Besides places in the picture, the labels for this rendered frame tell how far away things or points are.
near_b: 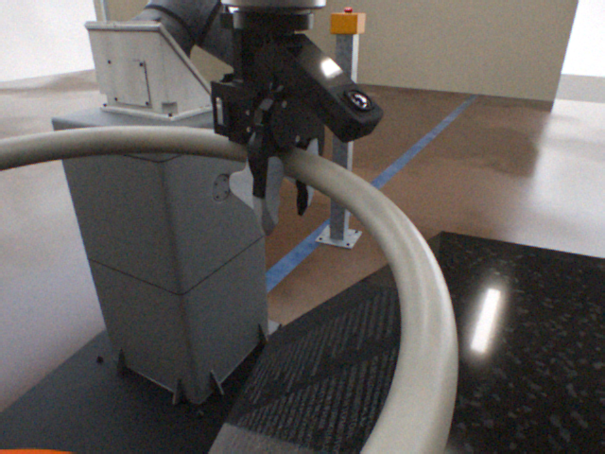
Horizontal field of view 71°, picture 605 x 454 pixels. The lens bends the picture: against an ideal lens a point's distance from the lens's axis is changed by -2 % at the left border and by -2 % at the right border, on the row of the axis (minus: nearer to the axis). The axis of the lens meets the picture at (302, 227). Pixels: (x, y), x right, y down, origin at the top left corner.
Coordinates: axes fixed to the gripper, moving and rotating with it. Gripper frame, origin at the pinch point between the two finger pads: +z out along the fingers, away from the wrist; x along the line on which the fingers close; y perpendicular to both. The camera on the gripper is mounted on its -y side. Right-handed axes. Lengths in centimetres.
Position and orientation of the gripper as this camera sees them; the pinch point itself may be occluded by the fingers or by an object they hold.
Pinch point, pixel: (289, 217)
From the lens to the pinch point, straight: 46.7
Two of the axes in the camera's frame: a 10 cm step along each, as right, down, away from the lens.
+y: -7.8, -3.3, 5.2
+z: -0.3, 8.6, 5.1
